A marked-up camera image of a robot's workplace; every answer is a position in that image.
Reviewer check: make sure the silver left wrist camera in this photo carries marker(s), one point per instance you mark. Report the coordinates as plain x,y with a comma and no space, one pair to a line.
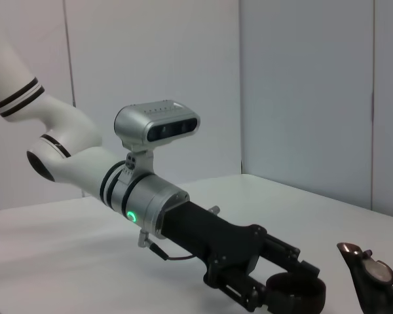
144,126

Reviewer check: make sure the small dark teacup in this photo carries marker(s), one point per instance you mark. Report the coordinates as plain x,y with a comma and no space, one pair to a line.
294,294

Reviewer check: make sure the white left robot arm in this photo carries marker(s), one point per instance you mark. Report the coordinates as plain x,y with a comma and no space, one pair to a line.
85,163

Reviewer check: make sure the black round teapot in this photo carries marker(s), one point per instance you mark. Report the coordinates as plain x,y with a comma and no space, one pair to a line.
370,278

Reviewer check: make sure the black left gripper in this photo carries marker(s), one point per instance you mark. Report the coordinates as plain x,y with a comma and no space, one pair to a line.
196,225

